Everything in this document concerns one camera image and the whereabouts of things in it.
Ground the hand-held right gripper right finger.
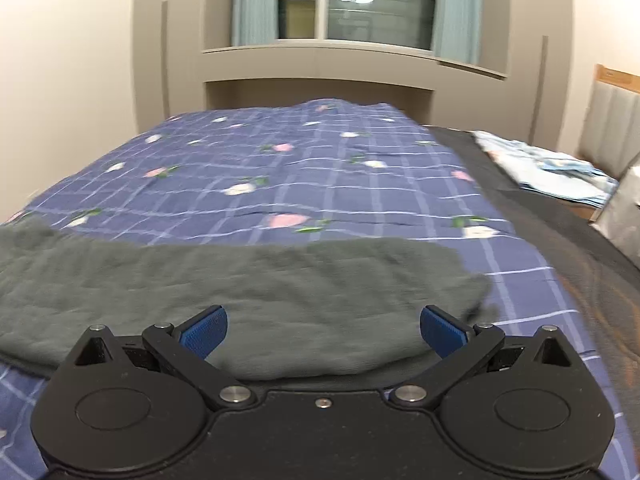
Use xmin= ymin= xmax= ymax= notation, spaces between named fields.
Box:
xmin=388 ymin=304 xmax=574 ymax=409

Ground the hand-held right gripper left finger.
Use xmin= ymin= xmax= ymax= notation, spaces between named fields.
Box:
xmin=74 ymin=304 xmax=257 ymax=411

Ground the grey towel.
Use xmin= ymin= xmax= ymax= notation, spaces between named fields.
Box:
xmin=0 ymin=225 xmax=494 ymax=381

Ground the dark bed sheet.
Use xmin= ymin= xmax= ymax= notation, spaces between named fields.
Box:
xmin=420 ymin=125 xmax=640 ymax=413

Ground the blue checked floral blanket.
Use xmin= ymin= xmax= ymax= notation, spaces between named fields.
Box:
xmin=0 ymin=99 xmax=628 ymax=480

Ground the light blue printed cloth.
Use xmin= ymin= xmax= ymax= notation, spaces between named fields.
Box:
xmin=472 ymin=130 xmax=621 ymax=208

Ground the light grey pillow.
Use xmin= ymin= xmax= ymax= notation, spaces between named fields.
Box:
xmin=590 ymin=162 xmax=640 ymax=261

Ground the beige built-in cabinet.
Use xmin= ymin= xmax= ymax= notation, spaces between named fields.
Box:
xmin=132 ymin=0 xmax=574 ymax=161

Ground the light blue curtain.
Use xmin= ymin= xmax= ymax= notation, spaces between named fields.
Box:
xmin=431 ymin=0 xmax=484 ymax=66
xmin=231 ymin=0 xmax=281 ymax=47

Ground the window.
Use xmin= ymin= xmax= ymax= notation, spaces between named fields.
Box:
xmin=275 ymin=0 xmax=437 ymax=52

